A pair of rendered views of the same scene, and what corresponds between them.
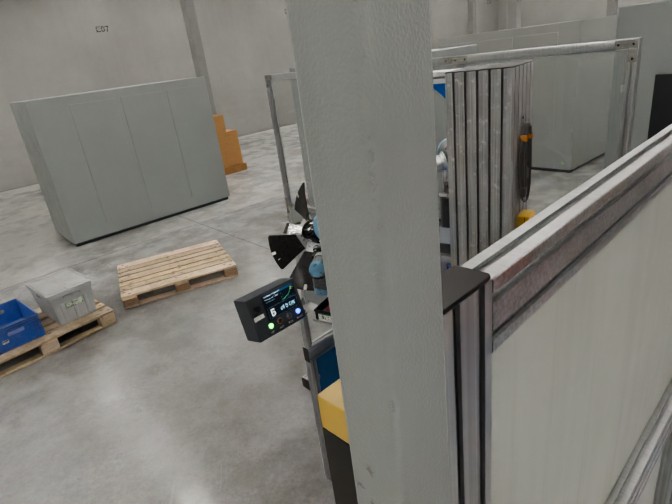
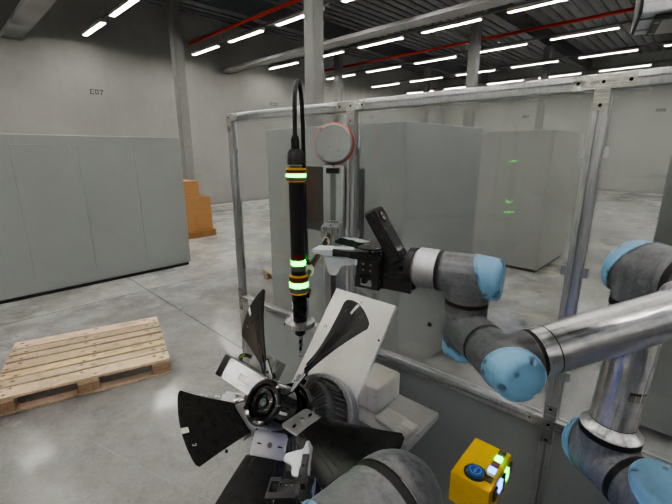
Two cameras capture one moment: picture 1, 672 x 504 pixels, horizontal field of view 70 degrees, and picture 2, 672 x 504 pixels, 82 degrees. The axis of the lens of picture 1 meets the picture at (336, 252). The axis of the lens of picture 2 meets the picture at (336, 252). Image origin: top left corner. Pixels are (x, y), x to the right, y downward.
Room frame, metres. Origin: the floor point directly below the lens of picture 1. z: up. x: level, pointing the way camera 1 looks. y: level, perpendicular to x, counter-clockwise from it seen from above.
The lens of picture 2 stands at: (1.74, 0.05, 1.85)
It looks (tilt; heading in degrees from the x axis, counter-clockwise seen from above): 15 degrees down; 353
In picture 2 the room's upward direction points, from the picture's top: straight up
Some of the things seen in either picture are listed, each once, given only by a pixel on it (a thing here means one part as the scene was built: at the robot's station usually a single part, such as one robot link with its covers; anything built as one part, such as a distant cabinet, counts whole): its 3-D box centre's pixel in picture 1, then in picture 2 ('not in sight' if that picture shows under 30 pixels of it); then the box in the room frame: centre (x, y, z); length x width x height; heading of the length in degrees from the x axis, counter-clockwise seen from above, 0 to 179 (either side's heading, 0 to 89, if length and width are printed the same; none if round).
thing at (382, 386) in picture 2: not in sight; (373, 385); (3.13, -0.27, 0.92); 0.17 x 0.16 x 0.11; 132
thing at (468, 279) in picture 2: not in sight; (469, 276); (2.36, -0.26, 1.64); 0.11 x 0.08 x 0.09; 52
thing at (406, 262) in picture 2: not in sight; (387, 265); (2.46, -0.14, 1.63); 0.12 x 0.08 x 0.09; 52
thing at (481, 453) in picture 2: not in sight; (480, 478); (2.53, -0.42, 1.02); 0.16 x 0.10 x 0.11; 132
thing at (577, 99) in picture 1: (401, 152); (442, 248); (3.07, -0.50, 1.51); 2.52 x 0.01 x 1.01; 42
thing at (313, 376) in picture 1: (321, 421); not in sight; (1.98, 0.19, 0.39); 0.04 x 0.04 x 0.78; 42
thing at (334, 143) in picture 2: not in sight; (334, 143); (3.30, -0.13, 1.88); 0.16 x 0.07 x 0.16; 77
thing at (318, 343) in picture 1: (368, 314); not in sight; (2.26, -0.13, 0.82); 0.90 x 0.04 x 0.08; 132
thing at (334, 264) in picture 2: not in sight; (332, 261); (2.49, -0.03, 1.64); 0.09 x 0.03 x 0.06; 73
